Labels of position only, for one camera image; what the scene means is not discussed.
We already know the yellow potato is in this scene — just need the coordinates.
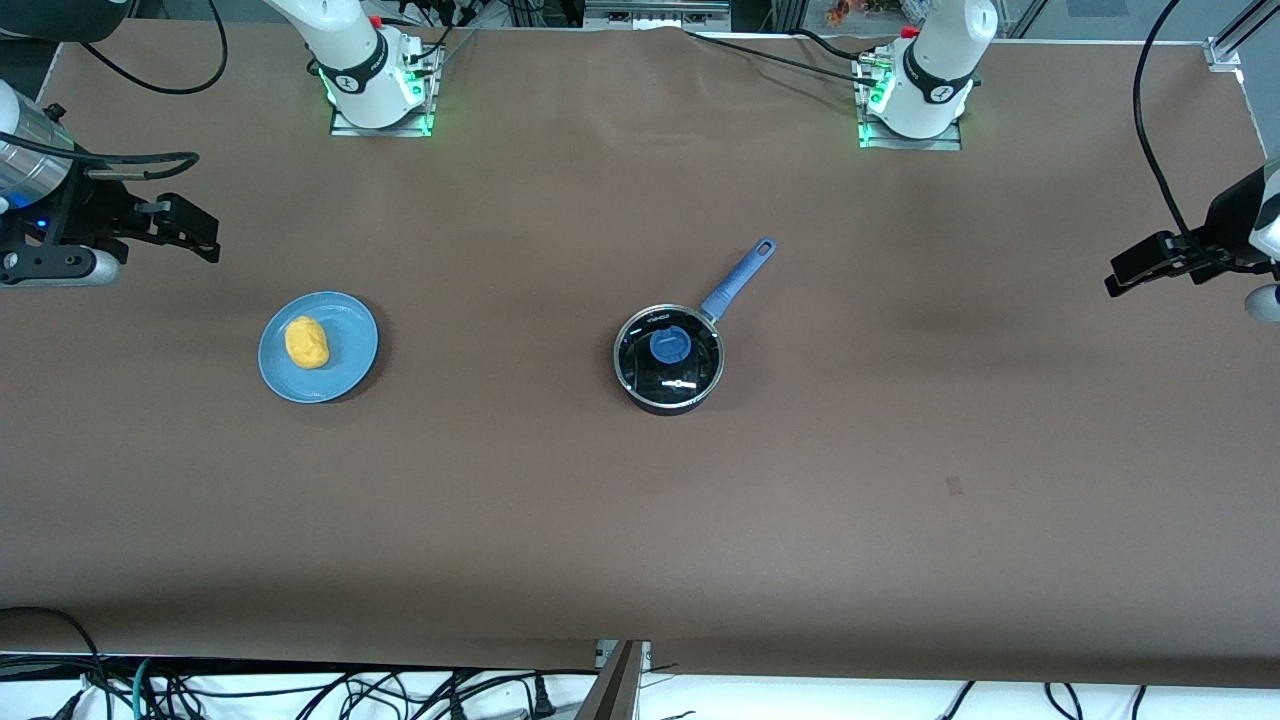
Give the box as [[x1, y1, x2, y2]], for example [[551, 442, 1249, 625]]
[[285, 316, 331, 370]]

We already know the glass lid with blue knob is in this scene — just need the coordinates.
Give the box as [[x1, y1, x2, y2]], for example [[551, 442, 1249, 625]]
[[615, 306, 723, 401]]

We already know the blue round plate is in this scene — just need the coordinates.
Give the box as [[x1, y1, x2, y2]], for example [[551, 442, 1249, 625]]
[[258, 291, 380, 404]]

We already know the grey metal background fixture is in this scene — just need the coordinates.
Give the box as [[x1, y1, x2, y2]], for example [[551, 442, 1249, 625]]
[[584, 0, 733, 31]]

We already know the brown table cover sheet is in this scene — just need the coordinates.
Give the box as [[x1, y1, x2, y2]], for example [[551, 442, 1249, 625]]
[[0, 22, 1280, 691]]

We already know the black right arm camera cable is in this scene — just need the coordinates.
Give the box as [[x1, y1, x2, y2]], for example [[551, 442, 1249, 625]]
[[0, 0, 229, 186]]

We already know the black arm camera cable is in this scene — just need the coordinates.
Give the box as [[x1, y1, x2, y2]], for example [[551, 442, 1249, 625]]
[[1132, 0, 1201, 251], [0, 0, 229, 186]]

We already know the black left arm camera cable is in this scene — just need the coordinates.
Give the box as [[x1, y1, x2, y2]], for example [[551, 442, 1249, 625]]
[[1132, 0, 1201, 251]]

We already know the aluminium frame profile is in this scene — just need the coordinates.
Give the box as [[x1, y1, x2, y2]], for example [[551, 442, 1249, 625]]
[[1203, 0, 1280, 73]]

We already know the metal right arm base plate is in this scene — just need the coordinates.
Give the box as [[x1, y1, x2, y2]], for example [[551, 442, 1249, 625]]
[[328, 38, 441, 139]]

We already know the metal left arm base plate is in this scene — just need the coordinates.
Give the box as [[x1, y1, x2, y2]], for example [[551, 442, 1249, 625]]
[[855, 50, 966, 152]]

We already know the black base power cable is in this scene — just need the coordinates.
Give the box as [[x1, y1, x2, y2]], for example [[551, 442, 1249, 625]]
[[790, 28, 873, 63], [685, 30, 869, 83]]

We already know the dark saucepan with blue handle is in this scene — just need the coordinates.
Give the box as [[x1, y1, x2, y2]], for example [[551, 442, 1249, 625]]
[[612, 237, 778, 416]]

